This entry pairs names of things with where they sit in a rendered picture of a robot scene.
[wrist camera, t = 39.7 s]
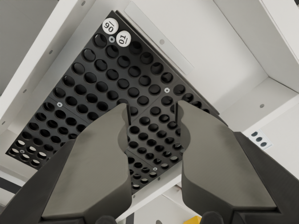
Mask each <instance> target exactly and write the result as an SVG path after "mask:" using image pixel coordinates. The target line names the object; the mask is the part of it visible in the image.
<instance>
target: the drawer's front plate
mask: <svg viewBox="0 0 299 224"><path fill-rule="evenodd" d="M213 1H214V2H215V4H216V5H217V7H218V8H219V9H220V11H221V12H222V13H223V15H224V16H225V17H226V19H227V20H228V22H229V23H230V24H231V26H232V27H233V29H234V30H235V31H236V32H237V34H238V35H239V37H240V38H241V39H242V41H243V42H244V44H245V45H246V46H247V47H248V49H249V50H250V52H251V53H252V54H253V56H254V57H255V58H256V60H257V61H258V62H259V64H260V65H261V67H262V68H263V69H264V71H265V72H266V74H267V75H268V76H269V77H270V78H272V79H273V80H275V81H277V82H279V83H281V84H282V85H284V86H286V87H288V88H289V89H291V90H293V91H295V92H297V93H299V9H298V7H297V5H296V3H295V1H294V0H213Z"/></svg>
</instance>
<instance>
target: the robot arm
mask: <svg viewBox="0 0 299 224"><path fill-rule="evenodd" d="M174 113H175V123H176V124H178V126H179V127H180V128H181V135H180V144H181V145H182V147H183V148H184V149H185V151H184V153H183V156H182V178H181V184H182V200H183V202H184V204H185V205H186V206H187V207H188V208H190V209H191V210H193V211H194V212H196V213H197V214H199V215H200V216H202V218H201V221H200V223H199V224H299V180H298V179H297V178H296V177H295V176H294V175H293V174H291V173H290V172H289V171H288V170H287V169H285V168H284V167H283V166H282V165H281V164H280V163H278V162H277V161H276V160H275V159H273V158H272V157H271V156H270V155H268V154H267V153H266V152H265V151H263V150H262V149H261V148H260V147H259V146H257V145H256V144H255V143H254V142H253V141H251V140H250V139H249V138H248V137H246V136H245V135H244V134H243V133H241V132H234V131H232V130H231V129H230V128H229V127H227V126H226V125H225V124H224V123H223V122H221V121H220V120H219V119H217V118H216V117H214V116H212V115H211V114H209V113H207V112H205V111H203V110H201V109H199V108H197V107H195V106H193V105H191V104H189V103H187V102H186V101H183V100H180V101H175V103H174ZM130 125H131V116H130V105H129V104H126V103H121V104H119V105H118V106H116V107H114V108H113V109H111V110H110V111H108V112H107V113H105V114H104V115H102V116H101V117H99V118H98V119H96V120H95V121H93V122H92V123H91V124H90V125H89V126H88V127H86V128H85V129H84V130H83V131H82V132H81V133H80V134H79V135H78V137H77V138H76V139H70V140H67V141H66V143H65V144H64V145H63V146H62V147H61V148H60V149H59V150H58V151H57V152H56V153H55V154H54V155H53V156H52V157H51V158H50V159H49V160H48V161H47V162H46V163H45V164H44V165H43V166H42V167H41V168H40V169H39V170H38V171H37V172H36V173H35V174H34V175H33V176H32V177H31V178H30V179H29V180H28V181H27V182H26V183H25V184H24V185H23V186H22V187H21V188H20V190H19V191H18V192H17V193H16V194H15V195H14V197H13V198H12V199H11V200H10V201H9V202H8V204H7V205H6V206H5V207H4V209H3V210H2V212H1V213H0V224H117V223H116V221H115V220H116V219H117V218H118V217H119V216H120V215H122V214H123V213H124V212H125V211H126V210H128V209H129V208H130V206H131V204H132V186H131V178H130V172H129V163H128V157H127V155H126V154H125V153H124V152H125V150H126V149H127V148H128V139H127V132H126V130H127V128H128V127H129V126H130Z"/></svg>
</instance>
